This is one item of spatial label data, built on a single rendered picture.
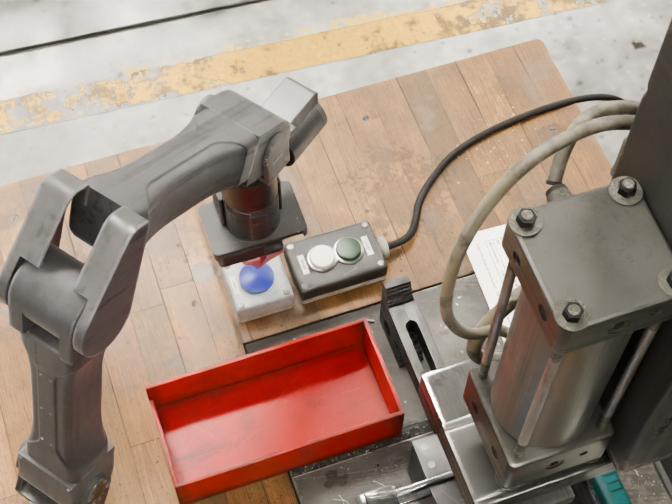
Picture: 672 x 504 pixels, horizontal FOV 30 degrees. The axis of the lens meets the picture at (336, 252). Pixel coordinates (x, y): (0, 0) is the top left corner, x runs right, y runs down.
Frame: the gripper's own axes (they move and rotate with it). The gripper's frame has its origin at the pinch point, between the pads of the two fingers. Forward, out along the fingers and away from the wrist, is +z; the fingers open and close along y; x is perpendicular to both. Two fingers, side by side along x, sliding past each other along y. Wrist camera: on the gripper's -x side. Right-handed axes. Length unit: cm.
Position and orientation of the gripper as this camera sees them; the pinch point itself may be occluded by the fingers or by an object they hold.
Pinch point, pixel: (256, 259)
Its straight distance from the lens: 139.6
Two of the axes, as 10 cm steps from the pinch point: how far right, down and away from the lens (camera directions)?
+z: -0.1, 4.9, 8.7
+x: 3.3, 8.3, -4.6
